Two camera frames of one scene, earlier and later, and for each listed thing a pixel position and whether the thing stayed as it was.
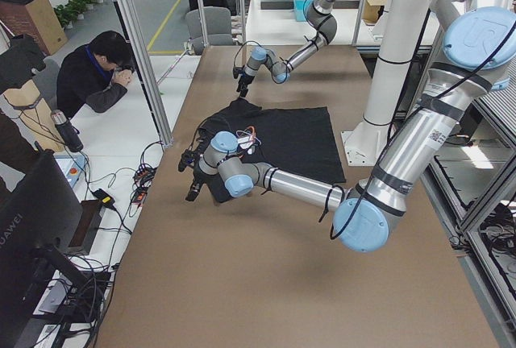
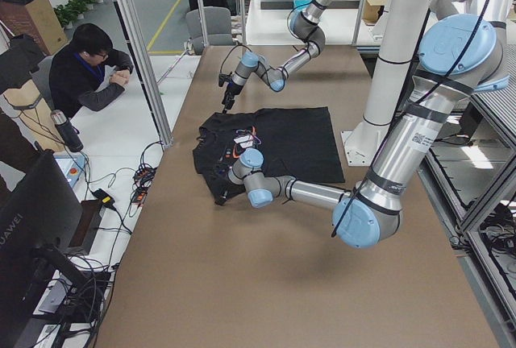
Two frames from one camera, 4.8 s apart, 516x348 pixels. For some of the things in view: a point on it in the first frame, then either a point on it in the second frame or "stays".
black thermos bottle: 67,131 stays
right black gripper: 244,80 to 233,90
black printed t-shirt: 298,141 stays
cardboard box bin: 25,9 stays
